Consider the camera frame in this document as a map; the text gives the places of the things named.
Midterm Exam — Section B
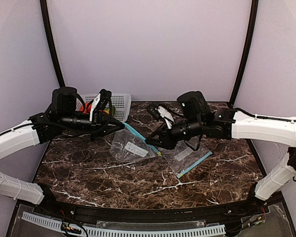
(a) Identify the clear zip bag blue zipper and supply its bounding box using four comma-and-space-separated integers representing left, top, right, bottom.
160, 137, 212, 179

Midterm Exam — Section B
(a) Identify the white slotted cable duct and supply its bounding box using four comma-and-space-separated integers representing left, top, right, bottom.
21, 212, 226, 237

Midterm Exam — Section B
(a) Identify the black frame post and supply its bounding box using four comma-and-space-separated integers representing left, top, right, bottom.
228, 0, 259, 108
39, 0, 67, 87

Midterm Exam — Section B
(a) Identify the white perforated plastic basket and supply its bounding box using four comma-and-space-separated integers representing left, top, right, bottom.
76, 93, 131, 122

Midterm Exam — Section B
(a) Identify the left black frame post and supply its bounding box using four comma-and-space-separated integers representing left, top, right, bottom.
39, 0, 67, 87

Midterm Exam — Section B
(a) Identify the orange green toy mango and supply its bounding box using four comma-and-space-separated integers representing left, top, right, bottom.
105, 106, 116, 115

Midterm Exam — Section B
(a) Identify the orange toy pumpkin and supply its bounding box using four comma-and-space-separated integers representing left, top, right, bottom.
79, 103, 92, 114

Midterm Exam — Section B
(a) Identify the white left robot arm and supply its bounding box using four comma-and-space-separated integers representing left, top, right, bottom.
0, 87, 125, 205

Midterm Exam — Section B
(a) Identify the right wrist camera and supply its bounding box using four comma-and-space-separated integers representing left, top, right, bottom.
147, 104, 175, 129

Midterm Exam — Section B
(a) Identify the clear zip bag yellow slider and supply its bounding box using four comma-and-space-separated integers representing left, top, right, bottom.
110, 122, 161, 163

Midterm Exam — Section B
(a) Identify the right black frame post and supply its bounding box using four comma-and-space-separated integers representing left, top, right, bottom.
228, 0, 259, 108

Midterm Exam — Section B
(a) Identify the black front frame rail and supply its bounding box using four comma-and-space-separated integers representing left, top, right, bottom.
35, 201, 259, 224

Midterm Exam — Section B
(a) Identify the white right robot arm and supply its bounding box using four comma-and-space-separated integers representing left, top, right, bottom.
146, 91, 296, 201

